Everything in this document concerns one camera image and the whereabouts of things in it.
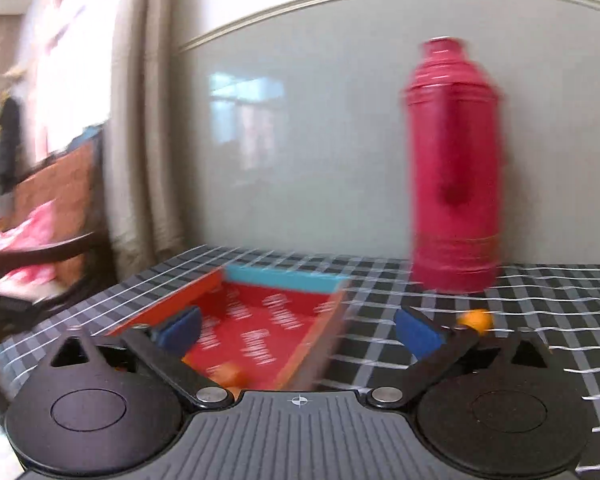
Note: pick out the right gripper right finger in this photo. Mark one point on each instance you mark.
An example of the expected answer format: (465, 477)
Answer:
(481, 406)

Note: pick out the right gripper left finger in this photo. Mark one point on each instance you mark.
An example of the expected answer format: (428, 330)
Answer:
(98, 406)

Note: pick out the small back kumquat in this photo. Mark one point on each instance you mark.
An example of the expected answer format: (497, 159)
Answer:
(479, 320)

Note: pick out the small pinkish fruit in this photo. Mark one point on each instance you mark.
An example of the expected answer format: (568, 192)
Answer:
(229, 375)

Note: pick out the wooden sofa with cushion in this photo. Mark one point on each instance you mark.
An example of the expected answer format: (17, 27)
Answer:
(58, 251)

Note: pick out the colourful cardboard box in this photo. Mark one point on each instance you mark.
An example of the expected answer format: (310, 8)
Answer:
(279, 326)

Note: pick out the beige curtain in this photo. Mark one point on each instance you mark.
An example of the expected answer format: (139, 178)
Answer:
(145, 223)

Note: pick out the pink checkered cloth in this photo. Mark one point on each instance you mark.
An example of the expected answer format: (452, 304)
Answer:
(34, 232)

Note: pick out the dark hanging coat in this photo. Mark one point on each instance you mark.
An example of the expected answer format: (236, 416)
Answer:
(10, 144)

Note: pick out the red thermos flask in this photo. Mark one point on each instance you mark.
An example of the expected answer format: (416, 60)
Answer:
(454, 141)

